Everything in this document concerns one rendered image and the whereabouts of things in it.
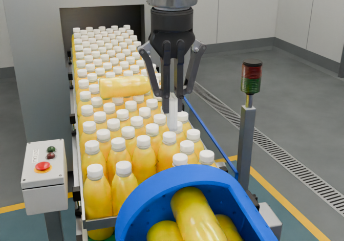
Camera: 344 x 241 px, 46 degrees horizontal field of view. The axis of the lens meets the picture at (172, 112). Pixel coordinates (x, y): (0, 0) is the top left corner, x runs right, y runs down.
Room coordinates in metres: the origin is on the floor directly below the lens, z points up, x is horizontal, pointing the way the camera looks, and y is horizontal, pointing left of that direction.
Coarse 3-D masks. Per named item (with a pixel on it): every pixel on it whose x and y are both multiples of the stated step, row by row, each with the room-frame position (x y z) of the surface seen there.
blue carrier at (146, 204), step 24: (168, 168) 0.66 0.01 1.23; (192, 168) 0.66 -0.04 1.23; (216, 168) 0.68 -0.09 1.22; (144, 192) 0.62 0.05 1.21; (168, 192) 0.66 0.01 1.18; (216, 192) 0.68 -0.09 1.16; (240, 192) 0.62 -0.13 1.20; (120, 216) 0.62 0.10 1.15; (144, 216) 0.65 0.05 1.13; (168, 216) 0.66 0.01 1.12; (240, 216) 0.69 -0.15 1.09; (120, 240) 0.58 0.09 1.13; (144, 240) 0.65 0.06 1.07; (264, 240) 0.49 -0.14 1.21
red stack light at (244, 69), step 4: (244, 68) 1.22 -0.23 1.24; (248, 68) 1.21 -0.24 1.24; (252, 68) 1.21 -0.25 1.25; (256, 68) 1.21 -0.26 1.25; (260, 68) 1.22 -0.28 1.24; (244, 72) 1.22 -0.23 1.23; (248, 72) 1.21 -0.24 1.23; (252, 72) 1.21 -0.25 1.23; (256, 72) 1.21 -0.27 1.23; (260, 72) 1.22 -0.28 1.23; (244, 76) 1.22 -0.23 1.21; (248, 76) 1.21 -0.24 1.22; (252, 76) 1.21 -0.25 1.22; (256, 76) 1.21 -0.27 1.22; (260, 76) 1.22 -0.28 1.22
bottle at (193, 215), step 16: (176, 192) 0.65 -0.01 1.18; (192, 192) 0.64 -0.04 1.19; (176, 208) 0.62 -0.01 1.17; (192, 208) 0.59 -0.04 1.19; (208, 208) 0.60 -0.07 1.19; (192, 224) 0.56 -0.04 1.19; (208, 224) 0.55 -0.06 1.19; (192, 240) 0.52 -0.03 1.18; (208, 240) 0.51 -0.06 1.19; (224, 240) 0.52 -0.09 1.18
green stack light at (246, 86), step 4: (244, 80) 1.22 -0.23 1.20; (248, 80) 1.21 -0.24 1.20; (252, 80) 1.21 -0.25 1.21; (256, 80) 1.21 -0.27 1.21; (260, 80) 1.22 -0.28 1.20; (244, 84) 1.22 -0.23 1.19; (248, 84) 1.21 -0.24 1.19; (252, 84) 1.21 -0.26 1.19; (256, 84) 1.21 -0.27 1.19; (260, 84) 1.23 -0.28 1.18; (240, 88) 1.24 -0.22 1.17; (244, 88) 1.22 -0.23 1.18; (248, 88) 1.21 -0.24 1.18; (252, 88) 1.21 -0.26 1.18; (256, 88) 1.21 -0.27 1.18; (260, 88) 1.23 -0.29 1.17; (244, 92) 1.22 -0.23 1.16; (248, 92) 1.21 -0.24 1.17; (252, 92) 1.21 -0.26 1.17; (256, 92) 1.21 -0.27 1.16
